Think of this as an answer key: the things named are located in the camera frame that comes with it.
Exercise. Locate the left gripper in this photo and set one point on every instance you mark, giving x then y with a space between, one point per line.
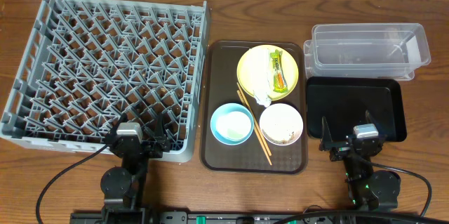
144 147

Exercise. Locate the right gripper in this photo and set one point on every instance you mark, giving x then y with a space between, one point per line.
326 137

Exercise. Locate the white bowl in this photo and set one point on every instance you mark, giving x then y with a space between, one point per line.
281 124

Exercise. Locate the green snack wrapper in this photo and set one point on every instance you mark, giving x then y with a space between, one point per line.
279 82

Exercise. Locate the yellow plate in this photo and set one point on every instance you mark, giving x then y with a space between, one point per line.
289 66

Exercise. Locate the light blue bowl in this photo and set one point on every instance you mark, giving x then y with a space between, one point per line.
231 124

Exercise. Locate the white napkin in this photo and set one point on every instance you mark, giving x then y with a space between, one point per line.
260 72

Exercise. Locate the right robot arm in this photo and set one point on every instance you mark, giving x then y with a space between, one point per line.
369 190

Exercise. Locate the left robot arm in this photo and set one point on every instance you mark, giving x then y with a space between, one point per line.
123 185

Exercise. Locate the black waste tray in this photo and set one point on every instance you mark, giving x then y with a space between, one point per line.
343 102

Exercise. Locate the clear plastic bin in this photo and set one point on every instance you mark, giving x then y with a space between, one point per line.
366 50

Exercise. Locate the grey plastic dish rack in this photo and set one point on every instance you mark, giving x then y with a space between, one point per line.
89 62

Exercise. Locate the brown serving tray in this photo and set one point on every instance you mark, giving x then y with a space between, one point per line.
221 88

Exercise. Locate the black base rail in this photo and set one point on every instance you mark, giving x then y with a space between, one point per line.
308 217

